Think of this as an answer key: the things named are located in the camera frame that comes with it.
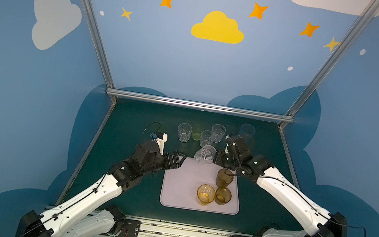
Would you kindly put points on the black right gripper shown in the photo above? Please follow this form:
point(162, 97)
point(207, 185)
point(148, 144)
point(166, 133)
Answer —
point(225, 159)

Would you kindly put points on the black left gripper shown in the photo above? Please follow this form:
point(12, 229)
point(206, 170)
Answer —
point(171, 160)

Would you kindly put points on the dimpled amber glass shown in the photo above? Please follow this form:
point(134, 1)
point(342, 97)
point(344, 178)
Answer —
point(224, 178)
point(223, 195)

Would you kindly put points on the clear faceted glass three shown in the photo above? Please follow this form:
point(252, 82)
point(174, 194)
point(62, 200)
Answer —
point(205, 155)

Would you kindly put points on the short yellow transparent glass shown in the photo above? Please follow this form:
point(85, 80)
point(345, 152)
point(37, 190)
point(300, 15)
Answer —
point(206, 194)

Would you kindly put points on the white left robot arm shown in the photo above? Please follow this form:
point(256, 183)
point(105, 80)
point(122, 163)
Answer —
point(74, 218)

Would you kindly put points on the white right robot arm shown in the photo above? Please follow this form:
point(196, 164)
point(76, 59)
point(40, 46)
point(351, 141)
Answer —
point(315, 220)

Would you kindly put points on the white plastic tray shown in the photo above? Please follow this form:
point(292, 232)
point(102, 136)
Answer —
point(180, 188)

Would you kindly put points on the tall yellow transparent glass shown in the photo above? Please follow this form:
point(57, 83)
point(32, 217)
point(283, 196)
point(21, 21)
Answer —
point(250, 142)

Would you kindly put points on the tall frosted blue glass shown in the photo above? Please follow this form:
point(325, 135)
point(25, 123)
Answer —
point(247, 131)

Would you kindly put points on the clear faceted glass four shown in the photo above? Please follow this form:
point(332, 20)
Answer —
point(218, 132)

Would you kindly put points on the clear faceted glass one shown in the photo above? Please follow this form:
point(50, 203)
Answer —
point(184, 132)

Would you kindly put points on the clear faceted glass two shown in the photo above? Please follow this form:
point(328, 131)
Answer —
point(206, 138)

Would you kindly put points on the small green transparent glass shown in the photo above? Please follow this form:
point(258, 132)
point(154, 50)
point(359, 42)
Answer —
point(197, 131)

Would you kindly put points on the right table edge rail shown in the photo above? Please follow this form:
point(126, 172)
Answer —
point(289, 160)

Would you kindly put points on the table edge rail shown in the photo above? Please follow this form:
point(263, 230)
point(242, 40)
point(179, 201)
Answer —
point(77, 170)
point(289, 160)

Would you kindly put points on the horizontal aluminium frame rail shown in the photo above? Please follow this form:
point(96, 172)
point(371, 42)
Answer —
point(199, 106)

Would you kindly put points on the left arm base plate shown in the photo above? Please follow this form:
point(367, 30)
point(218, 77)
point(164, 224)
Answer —
point(125, 228)

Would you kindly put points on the right aluminium frame post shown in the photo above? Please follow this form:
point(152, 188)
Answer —
point(352, 34)

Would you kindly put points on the aluminium frame post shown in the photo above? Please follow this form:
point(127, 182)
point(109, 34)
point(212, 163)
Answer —
point(97, 42)
point(352, 34)

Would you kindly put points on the left table edge rail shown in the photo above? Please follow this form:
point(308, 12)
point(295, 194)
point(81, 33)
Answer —
point(77, 170)

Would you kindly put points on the left aluminium frame post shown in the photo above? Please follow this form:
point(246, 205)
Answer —
point(97, 42)

